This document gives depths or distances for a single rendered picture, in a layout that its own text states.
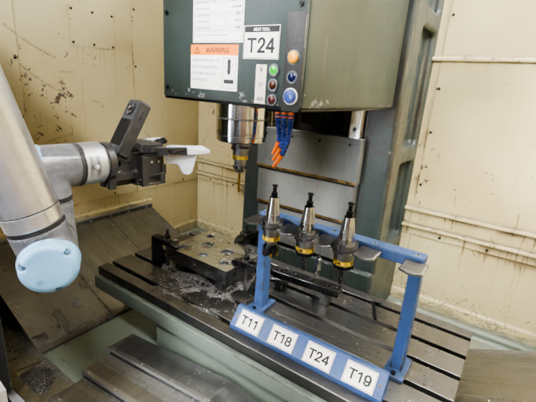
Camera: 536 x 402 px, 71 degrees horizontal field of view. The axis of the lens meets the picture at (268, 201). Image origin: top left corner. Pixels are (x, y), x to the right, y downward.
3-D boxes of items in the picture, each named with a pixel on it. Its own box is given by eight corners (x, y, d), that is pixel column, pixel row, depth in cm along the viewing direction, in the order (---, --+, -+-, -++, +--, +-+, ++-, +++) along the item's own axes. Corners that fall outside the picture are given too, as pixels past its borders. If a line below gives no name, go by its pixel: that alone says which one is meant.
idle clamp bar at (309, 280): (335, 309, 122) (338, 292, 120) (267, 285, 133) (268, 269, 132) (340, 302, 126) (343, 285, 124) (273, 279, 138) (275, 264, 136)
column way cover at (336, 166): (344, 265, 154) (361, 139, 139) (252, 234, 179) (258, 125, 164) (348, 261, 158) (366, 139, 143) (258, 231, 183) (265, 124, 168)
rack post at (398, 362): (401, 384, 92) (424, 277, 84) (380, 374, 95) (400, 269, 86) (411, 362, 100) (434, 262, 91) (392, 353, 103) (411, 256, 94)
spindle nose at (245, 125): (273, 141, 122) (277, 103, 118) (252, 147, 108) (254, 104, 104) (231, 135, 128) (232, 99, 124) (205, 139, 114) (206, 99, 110)
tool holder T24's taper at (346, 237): (356, 241, 93) (360, 216, 91) (352, 247, 90) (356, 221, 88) (340, 237, 95) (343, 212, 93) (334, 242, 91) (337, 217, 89)
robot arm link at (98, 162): (65, 139, 66) (88, 146, 62) (91, 138, 70) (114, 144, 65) (69, 180, 69) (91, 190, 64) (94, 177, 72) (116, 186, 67)
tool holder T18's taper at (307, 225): (317, 229, 99) (320, 205, 97) (313, 234, 95) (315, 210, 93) (301, 226, 101) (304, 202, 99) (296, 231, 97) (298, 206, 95)
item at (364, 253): (371, 263, 86) (372, 261, 86) (349, 257, 89) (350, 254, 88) (381, 254, 91) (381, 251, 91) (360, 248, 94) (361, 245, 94)
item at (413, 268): (420, 279, 80) (421, 276, 80) (396, 271, 83) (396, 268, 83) (428, 268, 86) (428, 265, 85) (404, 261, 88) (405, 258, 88)
